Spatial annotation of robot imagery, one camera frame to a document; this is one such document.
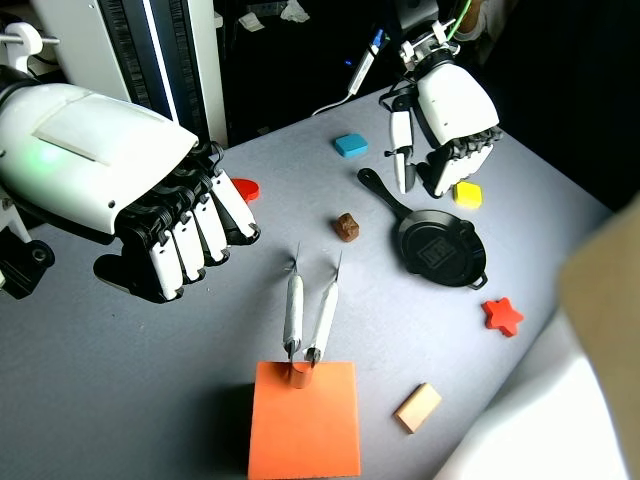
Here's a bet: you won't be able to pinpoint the white column with black strip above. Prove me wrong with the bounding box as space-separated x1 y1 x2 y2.
29 0 229 149

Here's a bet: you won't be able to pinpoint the metal tongs with white wrap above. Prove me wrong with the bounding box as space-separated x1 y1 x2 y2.
281 241 345 392

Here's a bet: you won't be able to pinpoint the white cable with blue plug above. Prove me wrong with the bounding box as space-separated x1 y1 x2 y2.
312 28 386 117

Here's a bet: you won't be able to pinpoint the large orange block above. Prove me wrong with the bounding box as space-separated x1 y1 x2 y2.
247 360 362 480

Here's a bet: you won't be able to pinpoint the tan blurred board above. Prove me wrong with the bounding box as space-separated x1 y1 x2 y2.
557 194 640 480

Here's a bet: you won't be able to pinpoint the black cast iron skillet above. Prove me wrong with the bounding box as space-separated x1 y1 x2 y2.
356 167 489 291

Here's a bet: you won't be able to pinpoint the red star block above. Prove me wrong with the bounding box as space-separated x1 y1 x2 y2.
481 296 525 338

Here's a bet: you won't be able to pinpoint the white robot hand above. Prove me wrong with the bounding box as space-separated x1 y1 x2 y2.
0 82 262 305
379 59 503 200

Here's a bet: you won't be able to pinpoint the crumpled white paper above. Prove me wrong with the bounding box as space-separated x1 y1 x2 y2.
279 0 311 24
237 12 266 34

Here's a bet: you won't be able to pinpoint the plain wooden block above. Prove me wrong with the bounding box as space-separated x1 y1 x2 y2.
393 382 444 435

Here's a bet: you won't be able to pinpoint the thin green cable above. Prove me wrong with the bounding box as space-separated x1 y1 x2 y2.
446 0 476 41

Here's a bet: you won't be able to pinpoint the brown chunk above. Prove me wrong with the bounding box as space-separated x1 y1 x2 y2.
332 211 362 244

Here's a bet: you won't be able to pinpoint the yellow block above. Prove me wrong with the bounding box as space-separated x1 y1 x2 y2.
452 180 484 209

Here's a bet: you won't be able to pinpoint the blue block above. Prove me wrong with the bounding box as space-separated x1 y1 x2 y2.
333 132 370 159

